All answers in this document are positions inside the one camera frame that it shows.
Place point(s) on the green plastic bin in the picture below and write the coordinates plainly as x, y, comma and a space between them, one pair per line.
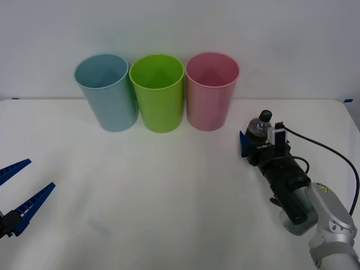
159, 109

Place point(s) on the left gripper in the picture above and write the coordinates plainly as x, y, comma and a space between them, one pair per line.
3, 223

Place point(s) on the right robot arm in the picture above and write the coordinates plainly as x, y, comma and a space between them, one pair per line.
332, 216

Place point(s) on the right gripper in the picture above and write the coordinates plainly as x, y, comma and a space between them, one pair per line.
261, 153

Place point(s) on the pink plastic bin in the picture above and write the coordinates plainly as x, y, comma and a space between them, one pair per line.
208, 107

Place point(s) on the pale blue plastic bin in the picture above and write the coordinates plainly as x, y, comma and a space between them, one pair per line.
112, 107

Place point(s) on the clear bottle with black cap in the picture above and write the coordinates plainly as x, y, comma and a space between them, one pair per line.
257, 128

